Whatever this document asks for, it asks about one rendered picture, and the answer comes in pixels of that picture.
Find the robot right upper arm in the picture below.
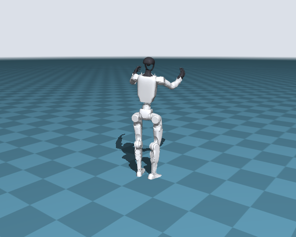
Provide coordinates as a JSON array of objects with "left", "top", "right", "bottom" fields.
[{"left": 156, "top": 77, "right": 175, "bottom": 89}]

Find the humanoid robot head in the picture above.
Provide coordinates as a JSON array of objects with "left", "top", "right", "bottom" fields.
[{"left": 142, "top": 57, "right": 155, "bottom": 77}]

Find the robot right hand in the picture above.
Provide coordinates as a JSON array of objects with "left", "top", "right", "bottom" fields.
[{"left": 177, "top": 68, "right": 185, "bottom": 79}]

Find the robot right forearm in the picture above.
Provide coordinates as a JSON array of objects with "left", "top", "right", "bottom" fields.
[{"left": 172, "top": 77, "right": 182, "bottom": 87}]

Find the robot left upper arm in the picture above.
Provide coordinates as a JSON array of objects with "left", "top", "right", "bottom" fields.
[{"left": 130, "top": 74, "right": 139, "bottom": 84}]

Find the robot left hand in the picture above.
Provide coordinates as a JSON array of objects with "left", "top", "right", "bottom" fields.
[{"left": 133, "top": 66, "right": 141, "bottom": 74}]

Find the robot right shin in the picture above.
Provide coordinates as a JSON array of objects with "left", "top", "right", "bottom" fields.
[{"left": 150, "top": 144, "right": 160, "bottom": 175}]

